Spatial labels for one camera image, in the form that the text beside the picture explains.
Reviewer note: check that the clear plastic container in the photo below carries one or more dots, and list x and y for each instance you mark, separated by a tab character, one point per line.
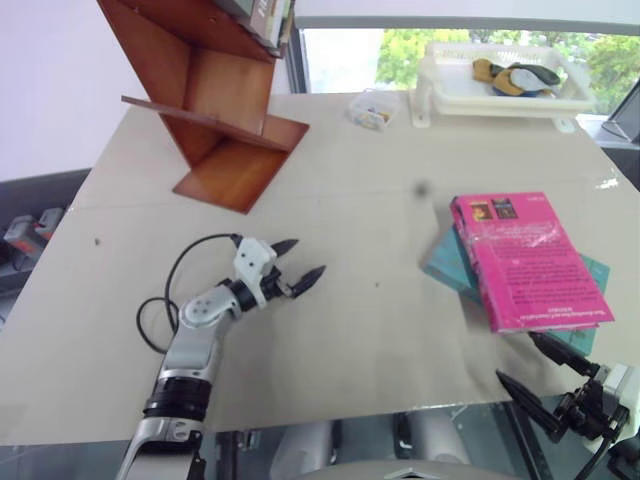
372	107

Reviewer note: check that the brown wooden zigzag bookshelf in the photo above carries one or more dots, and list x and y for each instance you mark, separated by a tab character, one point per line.
225	100

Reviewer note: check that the grey curved panel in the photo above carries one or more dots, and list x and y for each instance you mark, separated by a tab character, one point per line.
405	472

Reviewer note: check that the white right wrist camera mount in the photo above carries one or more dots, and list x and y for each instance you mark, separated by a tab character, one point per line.
620	385

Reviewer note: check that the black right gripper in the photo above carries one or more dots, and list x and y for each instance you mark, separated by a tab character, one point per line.
585	412

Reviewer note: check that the grey orange battery pack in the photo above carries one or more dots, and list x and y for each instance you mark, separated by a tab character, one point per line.
20	234
50	220

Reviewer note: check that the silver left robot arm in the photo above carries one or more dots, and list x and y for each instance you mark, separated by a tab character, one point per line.
192	345

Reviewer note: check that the pink book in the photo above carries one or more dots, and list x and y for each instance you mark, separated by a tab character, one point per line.
525	260

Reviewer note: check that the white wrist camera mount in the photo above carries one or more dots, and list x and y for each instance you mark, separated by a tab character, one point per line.
252	260
620	385

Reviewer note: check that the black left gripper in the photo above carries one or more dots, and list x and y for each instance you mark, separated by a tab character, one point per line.
278	285

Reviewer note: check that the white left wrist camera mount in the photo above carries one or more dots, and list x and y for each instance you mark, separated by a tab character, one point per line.
252	260

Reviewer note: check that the teal book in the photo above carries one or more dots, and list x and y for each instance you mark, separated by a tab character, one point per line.
450	260

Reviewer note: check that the white plastic basket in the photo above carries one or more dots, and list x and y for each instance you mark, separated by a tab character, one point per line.
450	85

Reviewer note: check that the yellow grey plush toy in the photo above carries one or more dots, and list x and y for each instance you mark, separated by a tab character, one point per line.
510	80

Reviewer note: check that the black angular stand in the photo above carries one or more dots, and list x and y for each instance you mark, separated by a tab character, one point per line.
627	120

